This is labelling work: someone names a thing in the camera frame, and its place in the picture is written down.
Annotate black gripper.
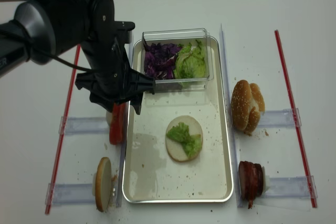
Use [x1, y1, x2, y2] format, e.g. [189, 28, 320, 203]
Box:
[75, 35, 155, 115]

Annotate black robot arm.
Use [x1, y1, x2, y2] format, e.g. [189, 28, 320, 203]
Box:
[1, 0, 155, 114]

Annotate white tomato pusher block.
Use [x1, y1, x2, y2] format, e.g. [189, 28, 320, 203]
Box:
[106, 111, 112, 125]

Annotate remaining red tomato slices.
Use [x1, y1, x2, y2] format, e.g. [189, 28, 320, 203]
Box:
[109, 103, 126, 145]

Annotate green lettuce in container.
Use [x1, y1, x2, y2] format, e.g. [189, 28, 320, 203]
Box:
[173, 39, 206, 79]

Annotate lettuce leaf on bun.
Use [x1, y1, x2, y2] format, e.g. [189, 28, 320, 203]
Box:
[166, 121, 203, 157]

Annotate sliced meat patties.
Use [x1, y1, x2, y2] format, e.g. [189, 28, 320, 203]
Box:
[238, 161, 264, 209]

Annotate white meat pusher block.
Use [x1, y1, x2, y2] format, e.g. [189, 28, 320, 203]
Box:
[262, 166, 270, 195]

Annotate chopped purple cabbage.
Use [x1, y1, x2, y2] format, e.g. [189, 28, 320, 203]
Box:
[143, 40, 183, 80]

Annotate clear plastic container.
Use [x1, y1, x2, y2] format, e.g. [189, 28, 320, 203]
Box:
[135, 28, 213, 92]

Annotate bottom bun slice on tray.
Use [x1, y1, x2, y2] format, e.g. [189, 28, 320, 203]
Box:
[165, 115, 204, 162]

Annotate white metal tray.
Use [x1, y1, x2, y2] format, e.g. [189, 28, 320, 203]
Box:
[122, 38, 234, 203]

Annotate upright bun slice left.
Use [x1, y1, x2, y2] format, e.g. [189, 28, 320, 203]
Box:
[95, 157, 112, 212]

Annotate white bun pusher block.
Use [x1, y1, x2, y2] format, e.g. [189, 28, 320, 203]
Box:
[92, 173, 97, 196]

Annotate sesame bun front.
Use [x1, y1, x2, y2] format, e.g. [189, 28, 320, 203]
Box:
[230, 80, 252, 131]

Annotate sesame bun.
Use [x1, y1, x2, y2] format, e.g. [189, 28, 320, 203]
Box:
[244, 83, 265, 134]
[230, 80, 252, 131]

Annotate sesame bun back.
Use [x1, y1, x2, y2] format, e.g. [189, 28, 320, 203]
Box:
[244, 83, 265, 134]

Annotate left red strip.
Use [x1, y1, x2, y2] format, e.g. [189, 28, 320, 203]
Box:
[45, 44, 81, 215]

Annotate red strip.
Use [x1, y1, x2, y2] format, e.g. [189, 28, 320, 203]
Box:
[274, 30, 318, 208]
[45, 44, 81, 215]

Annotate right red strip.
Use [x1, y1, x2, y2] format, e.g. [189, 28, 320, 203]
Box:
[274, 30, 318, 208]

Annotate left clear vertical rail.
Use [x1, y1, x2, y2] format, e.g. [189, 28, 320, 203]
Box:
[115, 102, 129, 208]

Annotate clear vertical rail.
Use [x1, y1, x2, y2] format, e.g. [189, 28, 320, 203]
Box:
[219, 24, 243, 208]
[115, 102, 129, 208]

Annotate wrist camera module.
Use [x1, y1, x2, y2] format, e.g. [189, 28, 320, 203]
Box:
[115, 21, 135, 44]

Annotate clear tomato holder rail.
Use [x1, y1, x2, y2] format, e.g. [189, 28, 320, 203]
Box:
[64, 116, 109, 135]

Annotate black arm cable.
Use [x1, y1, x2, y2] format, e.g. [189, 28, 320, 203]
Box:
[0, 29, 97, 74]

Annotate clear bun slice holder rail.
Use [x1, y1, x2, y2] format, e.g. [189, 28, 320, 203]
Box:
[45, 184, 95, 206]

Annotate clear sesame bun holder rail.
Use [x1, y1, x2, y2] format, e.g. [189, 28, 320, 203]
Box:
[257, 108, 301, 128]

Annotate right clear vertical rail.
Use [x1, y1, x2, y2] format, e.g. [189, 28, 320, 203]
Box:
[219, 24, 243, 208]

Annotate clear meat holder rail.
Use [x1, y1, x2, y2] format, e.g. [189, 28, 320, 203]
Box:
[261, 176, 318, 199]

